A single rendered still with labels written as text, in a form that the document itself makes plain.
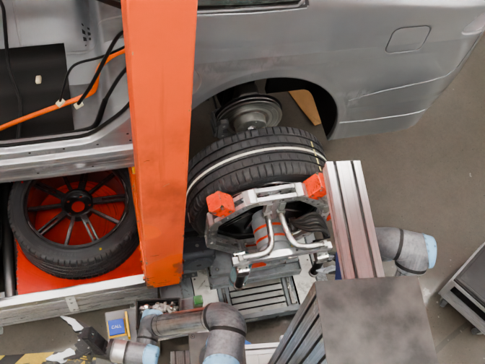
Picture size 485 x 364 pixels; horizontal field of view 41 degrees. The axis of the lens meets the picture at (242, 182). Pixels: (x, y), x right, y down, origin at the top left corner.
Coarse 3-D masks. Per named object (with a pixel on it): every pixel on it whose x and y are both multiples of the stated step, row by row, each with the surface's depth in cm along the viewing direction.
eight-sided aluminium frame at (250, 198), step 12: (252, 192) 261; (264, 192) 263; (276, 192) 265; (300, 192) 263; (240, 204) 262; (252, 204) 259; (264, 204) 263; (312, 204) 273; (324, 204) 276; (216, 216) 270; (228, 216) 265; (324, 216) 288; (216, 228) 272; (216, 240) 290; (228, 240) 299; (240, 240) 305; (252, 240) 306; (228, 252) 300; (252, 252) 306
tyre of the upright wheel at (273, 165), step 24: (216, 144) 271; (240, 144) 266; (264, 144) 266; (288, 144) 268; (312, 144) 277; (192, 168) 279; (216, 168) 267; (240, 168) 262; (264, 168) 261; (288, 168) 262; (312, 168) 268; (192, 192) 276; (192, 216) 279
